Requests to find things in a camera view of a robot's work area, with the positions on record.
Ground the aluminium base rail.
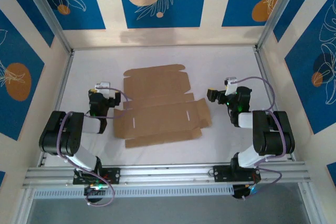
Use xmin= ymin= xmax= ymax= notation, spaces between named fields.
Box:
xmin=22 ymin=161 xmax=313 ymax=190

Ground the aluminium frame bar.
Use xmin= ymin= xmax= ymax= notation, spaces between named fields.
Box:
xmin=13 ymin=188 xmax=36 ymax=224
xmin=298 ymin=182 xmax=325 ymax=224

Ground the brown cardboard paper box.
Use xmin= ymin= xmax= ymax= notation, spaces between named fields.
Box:
xmin=113 ymin=63 xmax=213 ymax=149

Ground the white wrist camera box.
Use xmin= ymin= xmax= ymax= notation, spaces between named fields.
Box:
xmin=94 ymin=81 xmax=117 ymax=99
xmin=224 ymin=77 xmax=238 ymax=96

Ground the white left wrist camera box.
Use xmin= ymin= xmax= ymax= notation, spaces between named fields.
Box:
xmin=94 ymin=81 xmax=117 ymax=99

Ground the black left controller module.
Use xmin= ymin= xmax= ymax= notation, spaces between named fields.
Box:
xmin=83 ymin=184 xmax=109 ymax=204

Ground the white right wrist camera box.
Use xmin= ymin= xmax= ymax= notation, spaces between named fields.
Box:
xmin=224 ymin=77 xmax=238 ymax=96

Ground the aluminium corner post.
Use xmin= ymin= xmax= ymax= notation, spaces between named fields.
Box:
xmin=255 ymin=0 xmax=308 ymax=51
xmin=19 ymin=0 xmax=75 ymax=53

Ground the aluminium table side rail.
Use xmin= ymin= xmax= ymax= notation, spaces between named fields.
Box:
xmin=38 ymin=50 xmax=76 ymax=167
xmin=253 ymin=47 xmax=296 ymax=162

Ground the black right controller module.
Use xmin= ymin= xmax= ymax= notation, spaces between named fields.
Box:
xmin=232 ymin=185 xmax=257 ymax=200

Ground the grey slotted cable duct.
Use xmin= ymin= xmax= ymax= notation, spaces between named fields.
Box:
xmin=33 ymin=185 xmax=235 ymax=200

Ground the black controller module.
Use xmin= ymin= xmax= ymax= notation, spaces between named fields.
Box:
xmin=232 ymin=185 xmax=257 ymax=200
xmin=83 ymin=184 xmax=109 ymax=204

